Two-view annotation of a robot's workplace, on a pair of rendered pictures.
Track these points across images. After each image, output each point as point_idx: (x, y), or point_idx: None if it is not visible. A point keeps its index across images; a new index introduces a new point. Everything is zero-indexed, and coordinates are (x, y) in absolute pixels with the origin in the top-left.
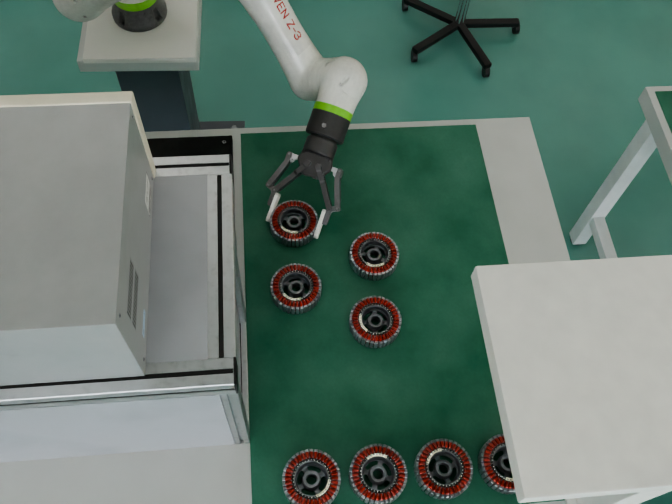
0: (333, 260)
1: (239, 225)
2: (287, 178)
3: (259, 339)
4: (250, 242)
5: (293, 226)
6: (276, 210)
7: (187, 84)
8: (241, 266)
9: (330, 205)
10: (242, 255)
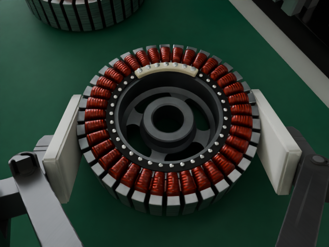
0: (13, 86)
1: (317, 84)
2: (307, 223)
3: None
4: (256, 51)
5: (161, 100)
6: (247, 116)
7: None
8: (236, 1)
9: (17, 185)
10: (251, 21)
